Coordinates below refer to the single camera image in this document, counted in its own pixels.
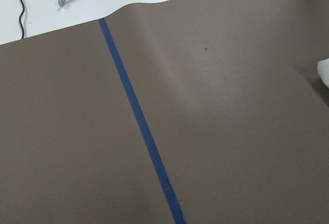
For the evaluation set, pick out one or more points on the white long-sleeve printed shirt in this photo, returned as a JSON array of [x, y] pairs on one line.
[[323, 71]]

